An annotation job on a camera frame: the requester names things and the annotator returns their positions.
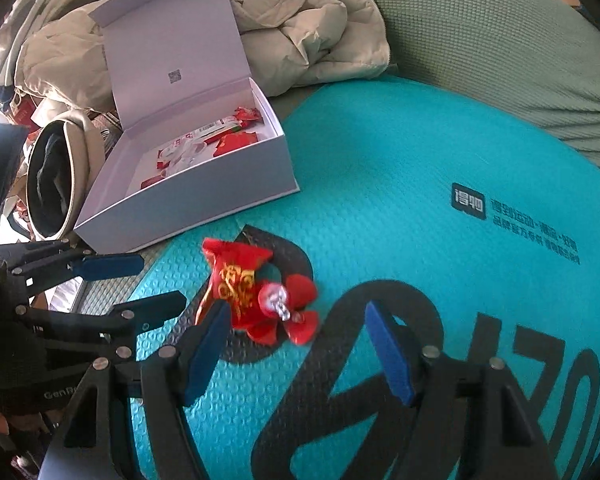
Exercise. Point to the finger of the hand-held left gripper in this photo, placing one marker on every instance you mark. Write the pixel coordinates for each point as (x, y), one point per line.
(110, 266)
(155, 307)

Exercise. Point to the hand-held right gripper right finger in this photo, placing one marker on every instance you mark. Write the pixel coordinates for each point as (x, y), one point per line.
(390, 355)

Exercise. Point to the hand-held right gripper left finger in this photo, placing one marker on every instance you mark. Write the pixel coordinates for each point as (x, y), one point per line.
(207, 355)

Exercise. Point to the small red gold candy packet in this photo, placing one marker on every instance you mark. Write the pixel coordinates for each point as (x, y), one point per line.
(235, 280)

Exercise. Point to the dark red sauce sachet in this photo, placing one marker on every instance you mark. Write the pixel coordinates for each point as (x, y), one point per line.
(152, 181)

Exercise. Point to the white cardboard box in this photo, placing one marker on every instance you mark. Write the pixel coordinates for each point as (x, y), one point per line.
(205, 195)

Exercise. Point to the clear plastic holder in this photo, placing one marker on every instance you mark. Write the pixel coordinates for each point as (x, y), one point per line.
(185, 152)

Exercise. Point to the large red gold candy packet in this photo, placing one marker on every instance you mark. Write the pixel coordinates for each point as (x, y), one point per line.
(235, 142)

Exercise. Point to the smartphone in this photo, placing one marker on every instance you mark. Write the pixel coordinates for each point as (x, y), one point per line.
(70, 295)

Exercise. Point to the black cloth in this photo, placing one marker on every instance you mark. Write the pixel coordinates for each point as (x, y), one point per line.
(50, 185)

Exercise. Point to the beige round hat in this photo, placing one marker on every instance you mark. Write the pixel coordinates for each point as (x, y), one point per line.
(80, 160)

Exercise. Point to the red gift box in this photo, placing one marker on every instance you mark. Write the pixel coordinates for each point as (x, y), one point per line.
(25, 110)

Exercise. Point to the teal bubble mailer bag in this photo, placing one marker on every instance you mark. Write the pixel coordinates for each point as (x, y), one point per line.
(405, 160)

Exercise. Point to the beige puffer jacket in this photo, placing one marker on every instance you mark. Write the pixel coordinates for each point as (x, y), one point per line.
(305, 35)

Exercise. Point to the green sofa cover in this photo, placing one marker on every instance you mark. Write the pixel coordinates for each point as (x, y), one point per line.
(480, 50)

